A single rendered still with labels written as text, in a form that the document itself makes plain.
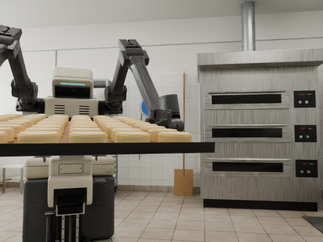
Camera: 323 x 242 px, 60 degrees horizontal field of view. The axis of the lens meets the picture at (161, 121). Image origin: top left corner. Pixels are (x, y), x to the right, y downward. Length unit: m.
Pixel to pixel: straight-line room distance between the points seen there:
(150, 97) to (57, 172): 0.78
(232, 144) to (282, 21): 2.44
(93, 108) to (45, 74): 4.19
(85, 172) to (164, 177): 3.39
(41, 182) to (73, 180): 0.35
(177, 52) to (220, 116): 1.70
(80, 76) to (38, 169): 0.64
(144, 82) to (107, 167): 0.92
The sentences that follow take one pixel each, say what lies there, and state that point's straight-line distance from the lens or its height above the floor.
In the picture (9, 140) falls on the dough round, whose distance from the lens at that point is 0.45.
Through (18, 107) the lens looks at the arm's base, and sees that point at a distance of 1.61.
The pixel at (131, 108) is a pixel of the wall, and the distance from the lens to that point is 4.97.
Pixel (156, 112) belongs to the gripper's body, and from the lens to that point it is 0.81.
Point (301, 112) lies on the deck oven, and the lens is 4.00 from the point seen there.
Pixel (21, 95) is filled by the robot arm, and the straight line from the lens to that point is 1.50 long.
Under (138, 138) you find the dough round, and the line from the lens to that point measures 0.38.
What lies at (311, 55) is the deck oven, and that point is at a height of 1.92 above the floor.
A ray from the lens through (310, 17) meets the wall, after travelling 5.47.
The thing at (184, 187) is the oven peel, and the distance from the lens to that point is 4.59.
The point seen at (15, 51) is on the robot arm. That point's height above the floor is 1.25.
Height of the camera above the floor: 0.95
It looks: 3 degrees up
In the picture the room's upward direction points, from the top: straight up
